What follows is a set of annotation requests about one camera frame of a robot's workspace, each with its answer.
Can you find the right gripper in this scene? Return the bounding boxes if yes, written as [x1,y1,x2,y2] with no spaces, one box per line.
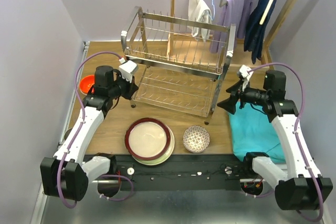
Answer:
[217,78,269,114]

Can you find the metal two-tier dish rack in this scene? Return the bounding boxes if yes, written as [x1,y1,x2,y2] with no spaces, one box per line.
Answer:
[121,6,236,124]

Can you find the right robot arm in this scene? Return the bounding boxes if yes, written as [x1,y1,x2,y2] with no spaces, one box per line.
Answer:
[217,65,333,211]

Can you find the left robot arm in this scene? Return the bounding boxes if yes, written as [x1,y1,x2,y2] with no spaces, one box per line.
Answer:
[40,61,138,202]

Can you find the wooden clothes rack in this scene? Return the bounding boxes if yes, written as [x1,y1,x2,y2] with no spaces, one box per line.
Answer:
[166,0,297,64]

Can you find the teal cloth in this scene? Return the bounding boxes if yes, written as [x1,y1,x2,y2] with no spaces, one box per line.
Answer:
[229,103,286,164]

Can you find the orange bowl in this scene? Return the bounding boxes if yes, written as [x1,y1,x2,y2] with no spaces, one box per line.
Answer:
[79,74,94,94]

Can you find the red rimmed white plate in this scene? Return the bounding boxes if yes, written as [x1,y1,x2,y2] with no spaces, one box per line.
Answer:
[124,118,172,161]

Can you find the patterned small bowl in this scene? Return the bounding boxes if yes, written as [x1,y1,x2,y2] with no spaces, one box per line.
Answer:
[183,125,210,153]

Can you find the navy blue garment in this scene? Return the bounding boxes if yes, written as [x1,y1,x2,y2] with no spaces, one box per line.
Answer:
[244,0,277,64]

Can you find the pale green plate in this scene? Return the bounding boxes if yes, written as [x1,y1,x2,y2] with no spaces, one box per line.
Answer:
[133,126,175,166]

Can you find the steel cup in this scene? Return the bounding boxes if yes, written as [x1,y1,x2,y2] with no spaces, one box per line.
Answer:
[64,128,72,141]

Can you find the lavender towel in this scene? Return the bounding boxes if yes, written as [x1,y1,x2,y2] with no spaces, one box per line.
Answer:
[216,0,254,39]

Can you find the white cloth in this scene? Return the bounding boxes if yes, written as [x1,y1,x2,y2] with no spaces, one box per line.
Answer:
[188,0,212,41]

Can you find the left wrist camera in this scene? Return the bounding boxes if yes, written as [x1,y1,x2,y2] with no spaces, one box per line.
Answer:
[118,58,139,83]

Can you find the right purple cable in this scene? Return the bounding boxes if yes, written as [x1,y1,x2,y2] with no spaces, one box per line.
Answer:
[244,62,325,222]

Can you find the purple cable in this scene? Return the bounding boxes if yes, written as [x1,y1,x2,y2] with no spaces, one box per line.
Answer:
[244,62,325,222]
[56,50,135,209]

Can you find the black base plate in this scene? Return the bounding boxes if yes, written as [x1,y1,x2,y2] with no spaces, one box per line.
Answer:
[97,154,263,196]

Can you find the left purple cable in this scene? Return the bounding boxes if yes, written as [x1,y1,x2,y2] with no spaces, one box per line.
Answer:
[56,50,135,209]

